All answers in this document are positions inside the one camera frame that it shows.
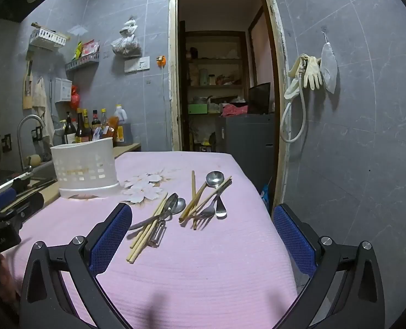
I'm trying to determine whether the cream rubber glove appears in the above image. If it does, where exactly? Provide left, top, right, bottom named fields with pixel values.
left=284, top=54, right=308, bottom=100
left=306, top=56, right=323, bottom=90

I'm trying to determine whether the hanging wooden cutting board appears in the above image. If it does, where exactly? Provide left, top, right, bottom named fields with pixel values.
left=22, top=60, right=34, bottom=110

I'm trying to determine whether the wooden shelf unit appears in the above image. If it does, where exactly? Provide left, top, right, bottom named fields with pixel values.
left=184, top=31, right=249, bottom=144

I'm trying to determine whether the metal faucet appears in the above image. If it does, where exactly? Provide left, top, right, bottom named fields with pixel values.
left=17, top=115, right=46, bottom=172

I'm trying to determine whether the white plastic utensil holder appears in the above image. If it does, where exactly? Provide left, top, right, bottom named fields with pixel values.
left=50, top=137, right=121, bottom=200

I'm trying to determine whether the red snack packet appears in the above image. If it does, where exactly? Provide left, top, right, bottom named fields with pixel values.
left=83, top=39, right=101, bottom=57

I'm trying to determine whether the white cable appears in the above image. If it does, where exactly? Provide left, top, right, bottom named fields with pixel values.
left=161, top=65, right=170, bottom=105

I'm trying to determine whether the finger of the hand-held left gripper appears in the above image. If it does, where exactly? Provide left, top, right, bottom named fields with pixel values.
left=0, top=194, right=45, bottom=228
left=0, top=178, right=27, bottom=213

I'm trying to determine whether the black monitor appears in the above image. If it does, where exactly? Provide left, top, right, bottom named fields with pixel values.
left=248, top=82, right=271, bottom=114

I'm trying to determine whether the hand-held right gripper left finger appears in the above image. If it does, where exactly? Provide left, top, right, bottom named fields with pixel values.
left=19, top=202, right=134, bottom=329

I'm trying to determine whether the blue plastic bag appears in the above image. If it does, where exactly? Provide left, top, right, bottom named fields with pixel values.
left=260, top=184, right=271, bottom=210

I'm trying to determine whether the wooden door frame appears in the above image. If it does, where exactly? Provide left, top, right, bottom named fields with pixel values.
left=168, top=0, right=291, bottom=209

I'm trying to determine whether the dark wine bottle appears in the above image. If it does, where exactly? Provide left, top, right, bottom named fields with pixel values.
left=63, top=111, right=76, bottom=144

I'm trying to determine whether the hanging clear plastic bag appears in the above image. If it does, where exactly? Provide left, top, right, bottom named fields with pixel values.
left=111, top=17, right=142, bottom=56

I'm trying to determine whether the white mesh bag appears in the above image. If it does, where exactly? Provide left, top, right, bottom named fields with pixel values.
left=320, top=41, right=338, bottom=94

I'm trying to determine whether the large metal spoon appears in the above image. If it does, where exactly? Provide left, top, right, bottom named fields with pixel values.
left=206, top=171, right=227, bottom=219

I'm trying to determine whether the orange seasoning packet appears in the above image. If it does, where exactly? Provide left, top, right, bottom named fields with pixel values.
left=105, top=117, right=119, bottom=138

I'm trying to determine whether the cooking oil jug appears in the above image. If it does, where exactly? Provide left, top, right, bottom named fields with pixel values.
left=114, top=104, right=127, bottom=143

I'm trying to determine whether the metal fork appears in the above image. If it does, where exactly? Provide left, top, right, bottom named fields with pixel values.
left=189, top=192, right=226, bottom=220

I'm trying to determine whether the hanging beige cloth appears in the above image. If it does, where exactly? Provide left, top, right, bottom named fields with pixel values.
left=32, top=77, right=55, bottom=144

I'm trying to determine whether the person's left hand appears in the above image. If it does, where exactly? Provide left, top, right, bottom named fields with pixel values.
left=0, top=254, right=20, bottom=316

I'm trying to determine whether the dark grey cabinet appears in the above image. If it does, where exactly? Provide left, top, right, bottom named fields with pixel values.
left=217, top=113, right=276, bottom=180

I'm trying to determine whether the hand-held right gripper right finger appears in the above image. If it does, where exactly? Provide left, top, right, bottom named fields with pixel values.
left=273, top=203, right=386, bottom=329

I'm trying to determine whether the white wall socket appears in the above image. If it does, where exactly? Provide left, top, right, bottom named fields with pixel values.
left=124, top=56, right=151, bottom=73

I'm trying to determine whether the white wall basket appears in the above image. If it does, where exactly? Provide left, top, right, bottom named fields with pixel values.
left=29, top=27, right=68, bottom=50

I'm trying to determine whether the wooden chopstick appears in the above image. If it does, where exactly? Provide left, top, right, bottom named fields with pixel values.
left=186, top=180, right=233, bottom=220
left=130, top=192, right=168, bottom=249
left=183, top=176, right=232, bottom=219
left=179, top=181, right=208, bottom=222
left=126, top=209, right=161, bottom=264

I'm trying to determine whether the white wall box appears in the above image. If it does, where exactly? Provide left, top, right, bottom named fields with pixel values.
left=54, top=78, right=73, bottom=103

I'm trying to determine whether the pink floral tablecloth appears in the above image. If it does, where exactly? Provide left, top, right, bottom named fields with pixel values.
left=1, top=151, right=299, bottom=329

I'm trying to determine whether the pink cloth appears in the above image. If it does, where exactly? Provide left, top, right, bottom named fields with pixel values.
left=222, top=104, right=249, bottom=117

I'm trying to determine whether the white hose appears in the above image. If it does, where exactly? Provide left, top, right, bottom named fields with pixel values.
left=280, top=58, right=308, bottom=143

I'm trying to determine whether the grey wall shelf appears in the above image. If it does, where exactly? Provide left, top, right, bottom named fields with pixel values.
left=65, top=53, right=101, bottom=72

